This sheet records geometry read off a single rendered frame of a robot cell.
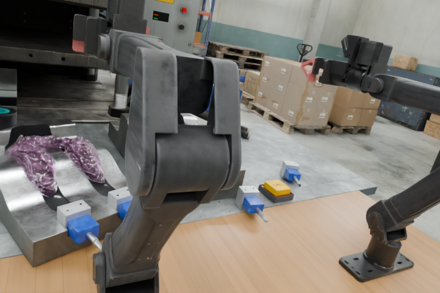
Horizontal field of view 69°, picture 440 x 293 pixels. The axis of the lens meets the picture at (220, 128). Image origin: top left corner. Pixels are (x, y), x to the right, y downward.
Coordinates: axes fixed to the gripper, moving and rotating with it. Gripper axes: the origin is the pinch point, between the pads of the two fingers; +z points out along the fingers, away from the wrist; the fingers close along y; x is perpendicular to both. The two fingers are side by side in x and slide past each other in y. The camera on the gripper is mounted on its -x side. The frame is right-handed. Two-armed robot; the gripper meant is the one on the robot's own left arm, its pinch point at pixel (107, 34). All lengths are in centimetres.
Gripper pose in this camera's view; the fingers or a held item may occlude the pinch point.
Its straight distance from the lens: 75.6
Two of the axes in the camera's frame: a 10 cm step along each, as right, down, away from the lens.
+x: -1.9, 9.4, 2.9
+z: -4.4, -3.4, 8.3
